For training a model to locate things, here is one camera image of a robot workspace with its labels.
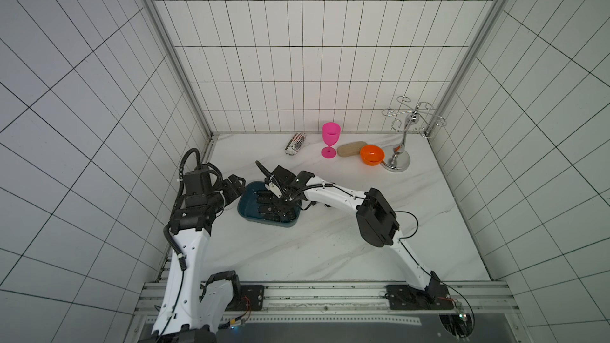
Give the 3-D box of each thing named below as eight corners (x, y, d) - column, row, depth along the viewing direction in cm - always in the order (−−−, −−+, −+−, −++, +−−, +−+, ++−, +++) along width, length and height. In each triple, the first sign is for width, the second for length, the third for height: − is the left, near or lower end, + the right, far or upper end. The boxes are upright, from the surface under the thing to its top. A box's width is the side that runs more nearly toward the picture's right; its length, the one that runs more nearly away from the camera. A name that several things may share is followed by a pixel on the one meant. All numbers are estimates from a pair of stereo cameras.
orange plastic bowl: (360, 165, 109) (362, 158, 105) (358, 151, 114) (360, 144, 111) (383, 165, 109) (386, 158, 105) (379, 151, 114) (382, 144, 111)
